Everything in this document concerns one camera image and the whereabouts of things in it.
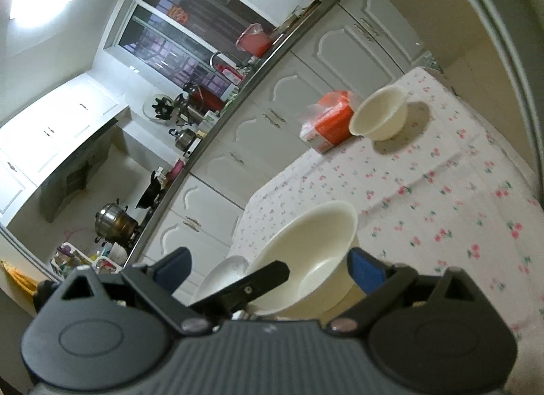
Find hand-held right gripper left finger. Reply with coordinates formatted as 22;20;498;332
51;246;215;334

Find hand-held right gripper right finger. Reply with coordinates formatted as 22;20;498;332
325;248;490;334

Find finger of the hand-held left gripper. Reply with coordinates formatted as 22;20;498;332
189;261;290;324

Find white floral plate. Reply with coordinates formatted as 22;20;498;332
191;256;250;307

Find large cream bowl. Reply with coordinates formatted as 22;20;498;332
246;200;358;318

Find steel stockpot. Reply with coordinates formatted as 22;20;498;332
94;203;139;248

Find black frying pan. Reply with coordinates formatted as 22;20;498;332
135;171;165;209

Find white dish rack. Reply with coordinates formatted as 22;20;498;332
50;242;129;280

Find cherry print tablecloth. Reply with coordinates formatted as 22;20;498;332
229;67;544;336

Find steel kettle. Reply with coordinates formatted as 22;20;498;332
170;127;197;153

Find grey range hood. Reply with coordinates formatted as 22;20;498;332
40;121;129;224

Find white container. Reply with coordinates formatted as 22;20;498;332
199;110;218;135

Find orange tissue pack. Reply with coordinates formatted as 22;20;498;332
300;91;355;155

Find yellow cloth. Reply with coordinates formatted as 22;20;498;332
0;260;40;294

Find dark thermos jug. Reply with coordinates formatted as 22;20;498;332
175;85;205;124

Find red thermos jug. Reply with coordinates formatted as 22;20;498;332
198;85;227;114

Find dark kitchen countertop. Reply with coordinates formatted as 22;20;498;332
123;0;367;270

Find white upper cabinets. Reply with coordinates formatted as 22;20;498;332
0;74;131;218

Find white kitchen base cabinets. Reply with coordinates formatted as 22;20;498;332
123;0;426;294

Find red sauce bottle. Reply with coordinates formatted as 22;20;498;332
215;64;244;86

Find steel faucet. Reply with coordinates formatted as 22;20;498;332
210;51;239;78

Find red plastic basket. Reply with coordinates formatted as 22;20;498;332
237;23;273;57

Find kitchen window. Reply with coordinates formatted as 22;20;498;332
115;0;295;103

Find black utensil wall rack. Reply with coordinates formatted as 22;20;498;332
143;93;176;124

